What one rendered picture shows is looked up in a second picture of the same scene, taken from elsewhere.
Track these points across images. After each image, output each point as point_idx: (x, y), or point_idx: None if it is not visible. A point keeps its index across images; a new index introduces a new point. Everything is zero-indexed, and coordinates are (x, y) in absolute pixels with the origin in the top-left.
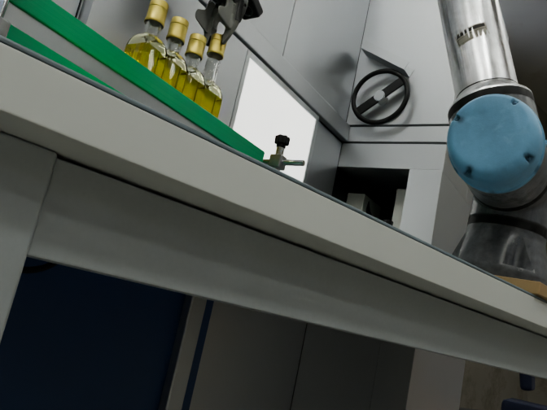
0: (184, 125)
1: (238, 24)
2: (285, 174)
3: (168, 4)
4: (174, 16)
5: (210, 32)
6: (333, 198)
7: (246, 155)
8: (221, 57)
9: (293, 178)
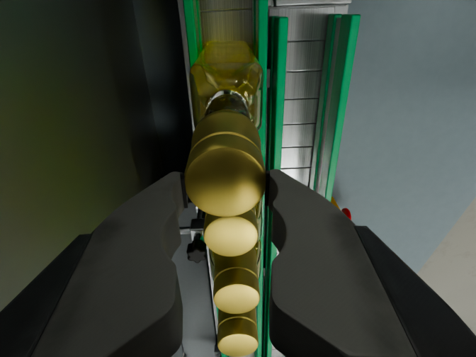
0: (421, 266)
1: (348, 219)
2: (440, 242)
3: (258, 339)
4: (236, 312)
5: (178, 217)
6: (452, 226)
7: (432, 253)
8: (235, 117)
9: (442, 240)
